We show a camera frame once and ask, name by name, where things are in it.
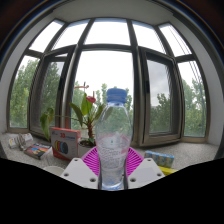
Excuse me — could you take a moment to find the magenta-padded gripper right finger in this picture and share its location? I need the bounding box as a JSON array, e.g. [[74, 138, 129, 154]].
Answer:
[[125, 146, 166, 190]]

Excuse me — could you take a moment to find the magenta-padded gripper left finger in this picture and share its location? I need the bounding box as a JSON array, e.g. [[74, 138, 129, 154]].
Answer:
[[60, 146, 102, 190]]

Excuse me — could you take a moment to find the clear blue-capped water bottle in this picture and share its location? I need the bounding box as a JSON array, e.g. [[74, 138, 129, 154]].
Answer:
[[94, 87, 134, 191]]

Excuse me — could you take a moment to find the red and white cardboard box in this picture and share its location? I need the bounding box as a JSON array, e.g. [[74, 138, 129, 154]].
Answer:
[[49, 126, 82, 162]]

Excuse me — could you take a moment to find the potted plant in white pot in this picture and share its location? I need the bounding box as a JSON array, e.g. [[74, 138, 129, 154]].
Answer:
[[39, 81, 108, 158]]

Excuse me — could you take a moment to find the brown-framed bay window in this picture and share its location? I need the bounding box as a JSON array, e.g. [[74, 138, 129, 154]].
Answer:
[[5, 18, 211, 148]]

